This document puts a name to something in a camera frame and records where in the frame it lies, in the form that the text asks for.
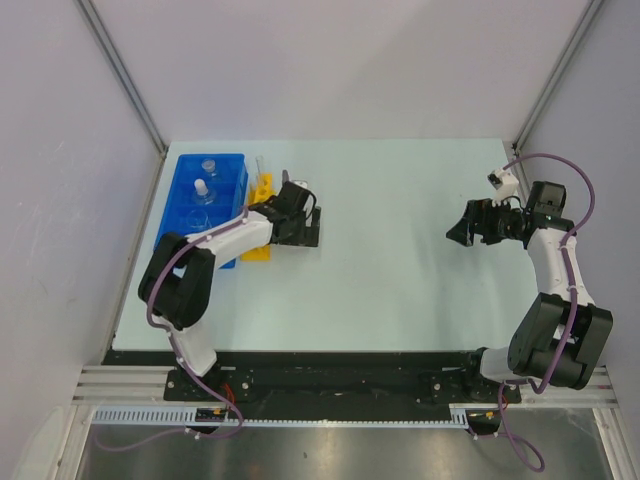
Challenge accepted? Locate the white slotted cable duct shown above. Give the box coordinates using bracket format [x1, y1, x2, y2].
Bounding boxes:
[92, 405, 469, 429]

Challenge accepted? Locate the clear glass test tube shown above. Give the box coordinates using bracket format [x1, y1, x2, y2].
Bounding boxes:
[255, 155, 264, 186]

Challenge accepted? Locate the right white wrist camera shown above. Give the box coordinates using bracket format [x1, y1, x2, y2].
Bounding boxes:
[488, 168, 519, 206]

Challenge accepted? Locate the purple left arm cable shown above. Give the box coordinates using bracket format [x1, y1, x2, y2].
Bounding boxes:
[94, 169, 291, 454]

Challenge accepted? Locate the small clear glass flask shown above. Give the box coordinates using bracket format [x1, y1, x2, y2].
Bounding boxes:
[201, 158, 218, 178]

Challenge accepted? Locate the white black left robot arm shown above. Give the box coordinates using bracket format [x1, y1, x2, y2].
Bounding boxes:
[138, 180, 321, 400]

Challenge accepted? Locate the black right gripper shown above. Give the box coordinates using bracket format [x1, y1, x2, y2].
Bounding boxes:
[446, 195, 523, 247]

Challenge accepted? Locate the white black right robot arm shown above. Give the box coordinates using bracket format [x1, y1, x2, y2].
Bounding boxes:
[446, 181, 613, 401]

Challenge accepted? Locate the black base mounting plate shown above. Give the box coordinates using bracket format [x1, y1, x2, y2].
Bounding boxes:
[103, 350, 521, 420]

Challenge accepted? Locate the blue divided plastic bin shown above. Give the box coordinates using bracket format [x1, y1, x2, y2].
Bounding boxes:
[155, 153, 248, 241]

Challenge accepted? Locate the clear glass beaker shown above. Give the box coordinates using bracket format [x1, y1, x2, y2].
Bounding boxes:
[185, 209, 211, 233]

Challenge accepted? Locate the yellow test tube rack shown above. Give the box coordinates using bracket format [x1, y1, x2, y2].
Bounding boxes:
[240, 173, 276, 262]

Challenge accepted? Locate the glass flask with white stopper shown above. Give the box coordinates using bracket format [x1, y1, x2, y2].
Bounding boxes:
[192, 178, 216, 205]

